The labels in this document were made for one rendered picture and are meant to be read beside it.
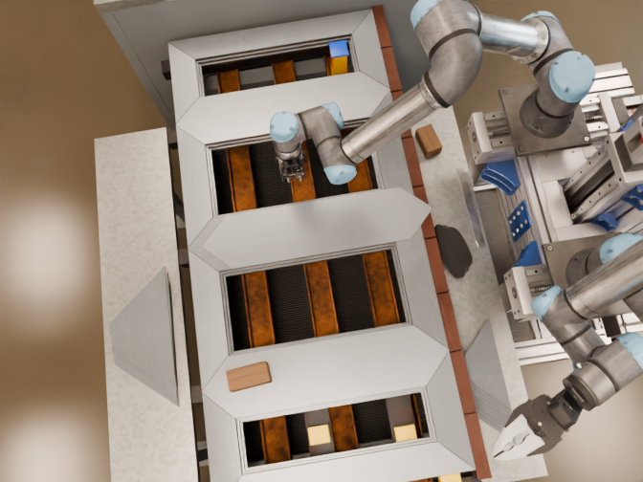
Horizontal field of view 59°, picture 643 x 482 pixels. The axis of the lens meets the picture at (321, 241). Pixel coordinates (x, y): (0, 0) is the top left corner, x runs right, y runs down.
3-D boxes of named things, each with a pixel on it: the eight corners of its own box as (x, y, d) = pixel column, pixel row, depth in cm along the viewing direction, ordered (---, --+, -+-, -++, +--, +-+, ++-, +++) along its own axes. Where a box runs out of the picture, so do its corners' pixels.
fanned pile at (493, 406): (477, 450, 175) (480, 451, 172) (449, 325, 187) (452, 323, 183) (517, 444, 176) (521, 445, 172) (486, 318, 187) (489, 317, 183)
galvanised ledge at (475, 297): (480, 485, 175) (483, 486, 172) (397, 115, 213) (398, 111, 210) (544, 473, 176) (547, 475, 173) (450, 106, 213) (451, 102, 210)
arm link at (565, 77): (547, 122, 156) (565, 96, 144) (525, 82, 160) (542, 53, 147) (587, 108, 157) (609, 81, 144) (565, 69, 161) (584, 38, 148)
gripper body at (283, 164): (281, 183, 170) (277, 166, 159) (277, 157, 173) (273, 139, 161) (306, 179, 171) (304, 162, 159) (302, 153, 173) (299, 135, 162)
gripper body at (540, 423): (539, 447, 110) (587, 410, 111) (550, 446, 102) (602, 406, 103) (512, 412, 112) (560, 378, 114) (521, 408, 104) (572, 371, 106)
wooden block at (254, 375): (232, 392, 167) (229, 391, 162) (229, 372, 168) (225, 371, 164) (272, 382, 167) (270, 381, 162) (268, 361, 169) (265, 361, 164)
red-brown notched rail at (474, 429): (473, 477, 165) (477, 480, 160) (370, 16, 212) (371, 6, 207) (487, 475, 165) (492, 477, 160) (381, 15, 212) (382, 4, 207)
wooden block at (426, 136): (440, 152, 205) (443, 146, 200) (425, 158, 204) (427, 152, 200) (429, 129, 208) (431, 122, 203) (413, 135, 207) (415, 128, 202)
